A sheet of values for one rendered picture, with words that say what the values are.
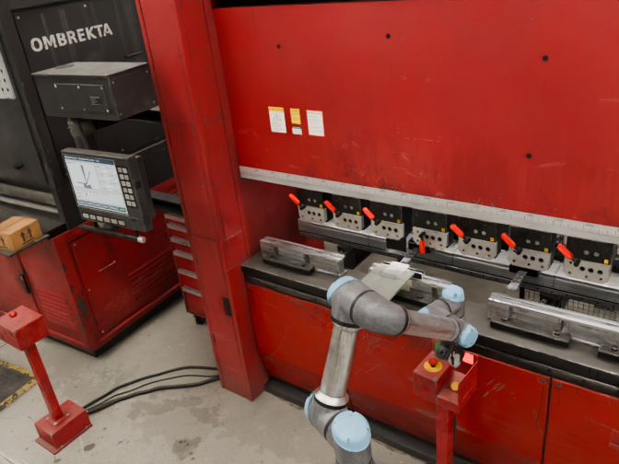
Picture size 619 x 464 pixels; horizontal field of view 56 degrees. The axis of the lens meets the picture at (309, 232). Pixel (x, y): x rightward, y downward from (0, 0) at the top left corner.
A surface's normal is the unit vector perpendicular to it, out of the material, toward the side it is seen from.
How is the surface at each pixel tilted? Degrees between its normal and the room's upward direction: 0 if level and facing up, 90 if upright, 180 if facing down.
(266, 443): 0
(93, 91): 90
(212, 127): 90
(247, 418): 0
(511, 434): 90
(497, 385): 90
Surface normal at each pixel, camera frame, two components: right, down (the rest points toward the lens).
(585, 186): -0.58, 0.42
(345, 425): -0.04, -0.84
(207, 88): 0.81, 0.18
